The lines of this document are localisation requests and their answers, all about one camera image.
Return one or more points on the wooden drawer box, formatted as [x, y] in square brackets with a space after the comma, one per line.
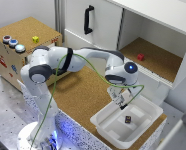
[23, 43]

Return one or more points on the white plastic box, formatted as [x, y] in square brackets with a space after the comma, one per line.
[126, 123]

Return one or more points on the white sliding door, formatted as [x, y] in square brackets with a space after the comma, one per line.
[99, 23]

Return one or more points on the blue button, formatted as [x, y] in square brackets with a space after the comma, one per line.
[13, 42]

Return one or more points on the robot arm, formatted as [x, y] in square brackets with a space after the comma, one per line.
[46, 56]

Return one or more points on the white cabinet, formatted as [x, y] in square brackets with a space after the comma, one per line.
[159, 43]

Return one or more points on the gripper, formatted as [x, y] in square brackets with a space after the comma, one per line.
[116, 95]

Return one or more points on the purple block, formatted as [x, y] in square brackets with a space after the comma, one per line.
[128, 119]

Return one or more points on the pink block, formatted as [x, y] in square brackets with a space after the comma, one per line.
[140, 57]

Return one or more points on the yellow block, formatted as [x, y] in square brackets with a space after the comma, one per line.
[35, 39]

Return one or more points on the green button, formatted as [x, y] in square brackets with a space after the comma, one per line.
[20, 48]

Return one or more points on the red button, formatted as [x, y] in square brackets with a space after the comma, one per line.
[6, 39]

